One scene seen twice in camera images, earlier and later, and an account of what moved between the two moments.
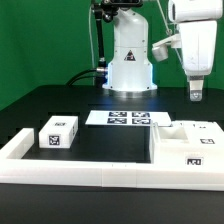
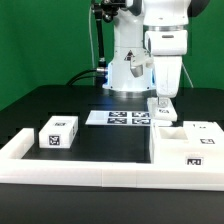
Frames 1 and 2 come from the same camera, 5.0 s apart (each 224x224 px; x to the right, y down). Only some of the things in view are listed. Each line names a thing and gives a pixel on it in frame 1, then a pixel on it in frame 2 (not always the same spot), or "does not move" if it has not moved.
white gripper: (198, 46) → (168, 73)
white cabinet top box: (59, 132) does not move
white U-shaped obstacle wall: (14, 168) does not move
